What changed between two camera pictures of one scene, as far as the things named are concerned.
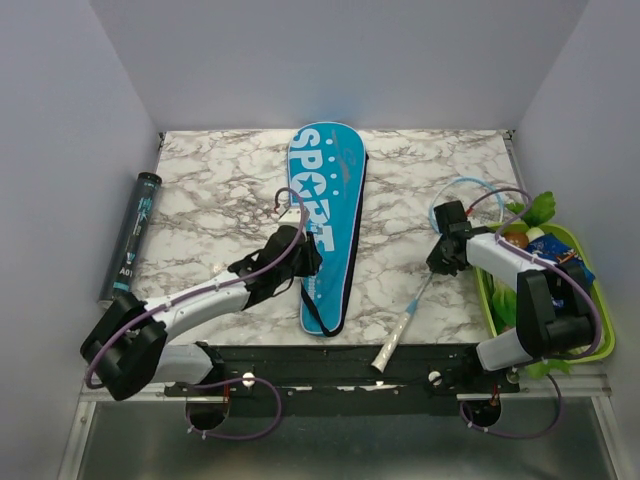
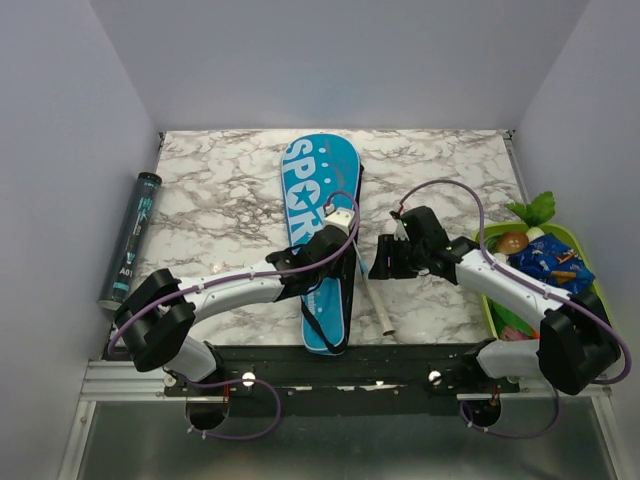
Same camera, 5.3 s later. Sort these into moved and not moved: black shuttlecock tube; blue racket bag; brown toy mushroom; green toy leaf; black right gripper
Moved: black right gripper; blue racket bag
Not moved: black shuttlecock tube; brown toy mushroom; green toy leaf
